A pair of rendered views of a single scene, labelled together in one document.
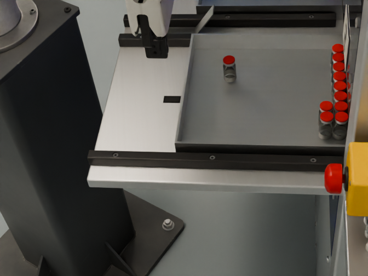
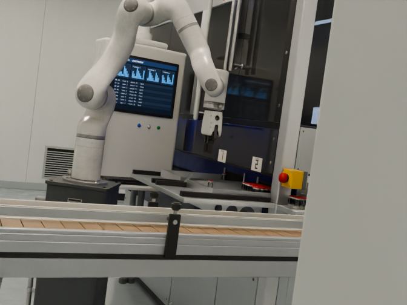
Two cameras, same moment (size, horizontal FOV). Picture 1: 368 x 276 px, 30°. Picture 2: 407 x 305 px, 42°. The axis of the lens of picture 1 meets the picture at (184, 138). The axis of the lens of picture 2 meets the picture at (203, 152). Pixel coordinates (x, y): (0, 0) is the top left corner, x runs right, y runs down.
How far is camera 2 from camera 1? 1.73 m
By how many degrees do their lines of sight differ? 56
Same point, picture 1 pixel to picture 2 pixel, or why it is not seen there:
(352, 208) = (292, 183)
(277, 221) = not seen: outside the picture
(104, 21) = (10, 296)
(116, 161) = (192, 193)
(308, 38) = (229, 184)
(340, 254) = not seen: hidden behind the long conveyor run
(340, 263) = not seen: hidden behind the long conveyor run
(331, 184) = (284, 175)
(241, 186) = (241, 202)
